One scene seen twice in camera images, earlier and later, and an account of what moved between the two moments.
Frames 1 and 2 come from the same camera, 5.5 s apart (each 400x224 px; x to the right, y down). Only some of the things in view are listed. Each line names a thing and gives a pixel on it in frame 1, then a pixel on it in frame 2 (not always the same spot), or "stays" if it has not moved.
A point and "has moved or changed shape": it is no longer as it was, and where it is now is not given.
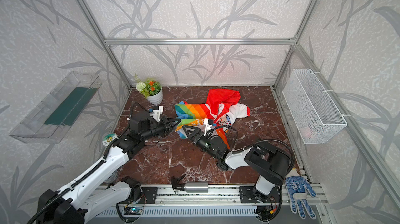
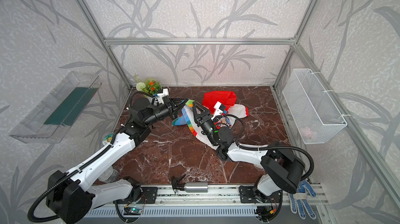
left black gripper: (165, 126) -> (170, 106)
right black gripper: (196, 137) -> (203, 121)
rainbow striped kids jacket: (223, 107) has moved or changed shape
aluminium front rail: (223, 196) stays
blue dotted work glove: (297, 187) stays
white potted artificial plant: (152, 90) stays
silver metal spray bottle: (191, 186) stays
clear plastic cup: (112, 177) stays
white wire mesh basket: (316, 116) stays
